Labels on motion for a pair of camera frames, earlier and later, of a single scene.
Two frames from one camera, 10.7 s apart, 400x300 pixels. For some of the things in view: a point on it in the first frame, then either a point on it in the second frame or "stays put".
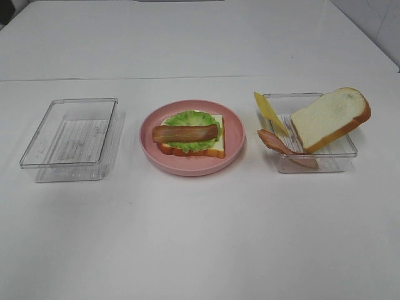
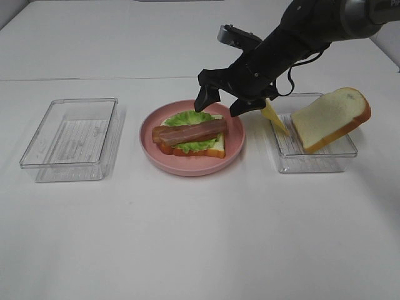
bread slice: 330,117 stays put
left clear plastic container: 77,142 stays put
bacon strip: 302,159 -> 165,135
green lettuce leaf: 192,117 stays put
